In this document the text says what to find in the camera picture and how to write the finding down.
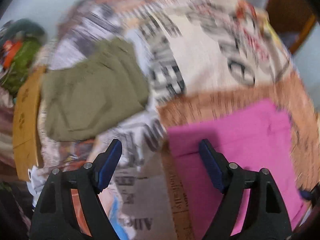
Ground pink pants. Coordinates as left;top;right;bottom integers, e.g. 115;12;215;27
168;100;305;239

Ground wooden lap desk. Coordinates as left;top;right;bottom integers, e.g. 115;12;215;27
12;66;46;181

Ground olive green folded pants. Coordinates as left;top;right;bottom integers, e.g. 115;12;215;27
42;38;149;141

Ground green patterned bag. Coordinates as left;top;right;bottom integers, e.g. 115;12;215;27
1;38;41;97

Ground orange box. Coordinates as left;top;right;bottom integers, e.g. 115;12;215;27
2;40;23;69

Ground newspaper print bed blanket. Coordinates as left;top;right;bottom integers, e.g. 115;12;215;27
37;0;319;239

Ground brown wooden door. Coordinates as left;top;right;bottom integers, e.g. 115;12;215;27
266;0;318;54

